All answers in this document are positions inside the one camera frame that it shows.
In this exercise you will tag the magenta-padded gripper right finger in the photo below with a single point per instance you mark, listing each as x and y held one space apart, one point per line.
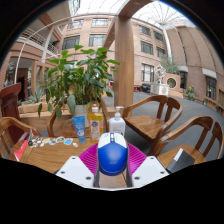
150 168

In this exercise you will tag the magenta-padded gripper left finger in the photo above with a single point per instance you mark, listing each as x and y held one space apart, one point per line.
75 168

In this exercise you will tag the blue and white computer mouse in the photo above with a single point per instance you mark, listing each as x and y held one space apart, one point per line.
112 156

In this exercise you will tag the blue white sticker card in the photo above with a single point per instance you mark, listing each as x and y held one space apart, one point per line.
68 141

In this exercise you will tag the black notebook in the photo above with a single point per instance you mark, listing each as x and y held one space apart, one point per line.
180 161

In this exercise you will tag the blue squeeze tube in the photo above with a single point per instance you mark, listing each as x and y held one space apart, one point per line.
79 130

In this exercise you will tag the pale yellow sticker card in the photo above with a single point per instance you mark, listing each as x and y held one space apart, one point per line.
46 140

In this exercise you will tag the wooden armchair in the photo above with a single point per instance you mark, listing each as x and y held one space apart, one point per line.
173 133
51 123
143 123
10 122

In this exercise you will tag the yellow liquid bottle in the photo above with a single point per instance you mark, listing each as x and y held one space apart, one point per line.
96 125

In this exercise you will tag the bunch of keys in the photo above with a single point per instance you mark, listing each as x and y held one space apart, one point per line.
33 140

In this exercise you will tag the white pump bottle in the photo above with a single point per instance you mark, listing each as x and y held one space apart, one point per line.
117 125

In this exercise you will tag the red flat bag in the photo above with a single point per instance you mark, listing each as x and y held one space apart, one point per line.
20 151

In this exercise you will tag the yellow flowering plant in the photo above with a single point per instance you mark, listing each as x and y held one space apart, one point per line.
191 93

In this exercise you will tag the green plant in white pot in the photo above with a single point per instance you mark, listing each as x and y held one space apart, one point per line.
78 76

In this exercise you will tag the dark red wooden lectern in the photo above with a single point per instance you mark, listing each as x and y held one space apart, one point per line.
10 100

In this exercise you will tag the white statue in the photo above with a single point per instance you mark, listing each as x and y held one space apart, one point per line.
160 73

